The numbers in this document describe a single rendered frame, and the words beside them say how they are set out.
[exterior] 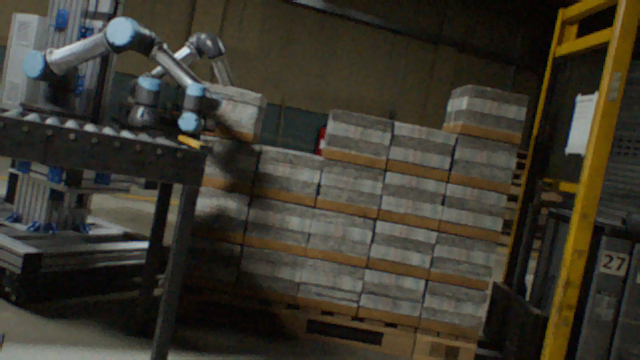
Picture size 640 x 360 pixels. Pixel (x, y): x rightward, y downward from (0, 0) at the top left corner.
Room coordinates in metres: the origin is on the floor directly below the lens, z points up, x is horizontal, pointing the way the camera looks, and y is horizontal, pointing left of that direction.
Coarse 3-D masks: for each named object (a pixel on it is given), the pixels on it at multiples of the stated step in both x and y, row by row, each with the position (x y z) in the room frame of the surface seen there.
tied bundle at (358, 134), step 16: (336, 112) 2.92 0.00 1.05; (336, 128) 2.92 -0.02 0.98; (352, 128) 2.92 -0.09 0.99; (368, 128) 2.92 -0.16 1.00; (384, 128) 2.92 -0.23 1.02; (336, 144) 2.92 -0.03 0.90; (352, 144) 2.92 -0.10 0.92; (368, 144) 2.92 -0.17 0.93; (384, 144) 2.92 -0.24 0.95; (336, 160) 2.93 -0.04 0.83
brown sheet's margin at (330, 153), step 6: (324, 150) 2.95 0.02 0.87; (330, 150) 2.91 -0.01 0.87; (336, 150) 2.91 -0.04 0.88; (324, 156) 2.91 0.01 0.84; (330, 156) 2.91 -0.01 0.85; (336, 156) 2.91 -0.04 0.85; (342, 156) 2.91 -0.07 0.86; (348, 156) 2.91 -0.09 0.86; (354, 156) 2.91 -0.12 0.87; (360, 156) 2.91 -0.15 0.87; (366, 156) 2.92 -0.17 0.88; (354, 162) 2.92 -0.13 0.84; (360, 162) 2.92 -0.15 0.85; (366, 162) 2.92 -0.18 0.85; (372, 162) 2.92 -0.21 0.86; (378, 162) 2.92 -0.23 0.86; (384, 162) 2.92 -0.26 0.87
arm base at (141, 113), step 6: (138, 108) 3.19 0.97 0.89; (144, 108) 3.19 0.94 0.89; (150, 108) 3.20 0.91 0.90; (156, 108) 3.24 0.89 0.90; (132, 114) 3.19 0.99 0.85; (138, 114) 3.18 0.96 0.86; (144, 114) 3.19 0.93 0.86; (150, 114) 3.20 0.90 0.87; (156, 114) 3.24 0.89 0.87; (132, 120) 3.18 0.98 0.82; (138, 120) 3.17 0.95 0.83; (144, 120) 3.18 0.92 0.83; (150, 120) 3.19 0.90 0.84; (156, 120) 3.23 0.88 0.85
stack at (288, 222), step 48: (240, 144) 2.89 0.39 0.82; (336, 192) 2.92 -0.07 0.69; (384, 192) 2.93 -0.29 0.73; (432, 192) 2.94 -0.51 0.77; (192, 240) 2.89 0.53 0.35; (288, 240) 2.91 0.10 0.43; (336, 240) 2.92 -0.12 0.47; (384, 240) 2.93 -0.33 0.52; (432, 240) 2.94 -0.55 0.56; (192, 288) 2.94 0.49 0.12; (288, 288) 2.91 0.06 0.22; (336, 288) 2.92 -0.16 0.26; (384, 288) 2.93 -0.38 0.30; (384, 336) 2.93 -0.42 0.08
